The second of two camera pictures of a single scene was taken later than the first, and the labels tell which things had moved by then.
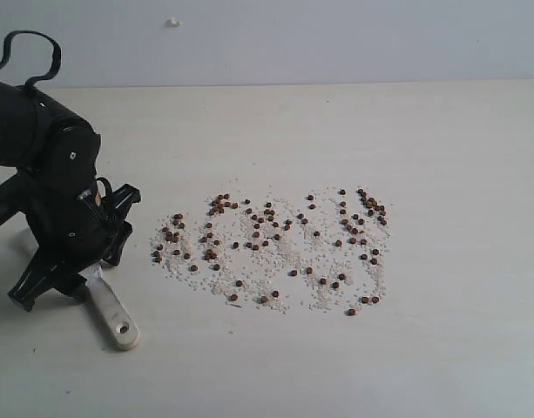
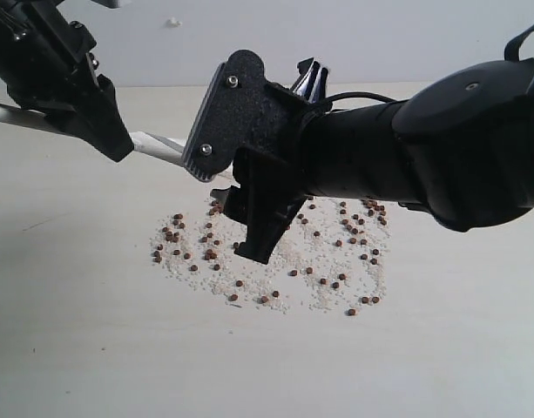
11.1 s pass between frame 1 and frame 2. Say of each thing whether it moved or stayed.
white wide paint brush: moved
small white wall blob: stayed
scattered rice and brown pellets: stayed
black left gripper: moved
